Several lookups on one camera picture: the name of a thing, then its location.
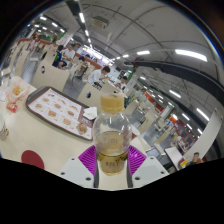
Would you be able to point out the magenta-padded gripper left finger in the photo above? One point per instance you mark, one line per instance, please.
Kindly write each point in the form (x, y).
(86, 160)

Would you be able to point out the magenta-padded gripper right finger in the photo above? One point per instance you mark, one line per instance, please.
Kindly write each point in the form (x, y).
(136, 160)

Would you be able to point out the clear bottle with yellow drink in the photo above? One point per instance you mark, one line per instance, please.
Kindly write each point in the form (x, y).
(111, 140)

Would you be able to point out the crumpled white napkin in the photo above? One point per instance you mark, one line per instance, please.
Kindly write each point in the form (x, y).
(90, 112)

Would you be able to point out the group of beige chairs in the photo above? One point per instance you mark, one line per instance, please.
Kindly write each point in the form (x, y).
(132, 108)

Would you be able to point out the flat round red coaster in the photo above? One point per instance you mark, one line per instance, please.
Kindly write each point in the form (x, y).
(32, 159)

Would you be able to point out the dark food tray with paper liner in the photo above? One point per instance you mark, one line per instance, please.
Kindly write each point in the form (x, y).
(60, 111)

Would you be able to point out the person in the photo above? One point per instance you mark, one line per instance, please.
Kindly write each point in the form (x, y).
(96, 76)
(122, 84)
(85, 59)
(195, 158)
(32, 43)
(69, 53)
(57, 59)

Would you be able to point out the beige chair with round hole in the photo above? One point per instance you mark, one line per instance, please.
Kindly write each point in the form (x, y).
(50, 76)
(87, 98)

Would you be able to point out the small red sauce packet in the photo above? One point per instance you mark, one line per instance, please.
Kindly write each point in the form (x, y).
(12, 106)

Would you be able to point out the group of ceiling lights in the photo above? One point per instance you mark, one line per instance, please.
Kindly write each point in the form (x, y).
(191, 54)

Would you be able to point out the ceiling air conditioner unit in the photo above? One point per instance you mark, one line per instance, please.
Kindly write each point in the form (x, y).
(99, 22)

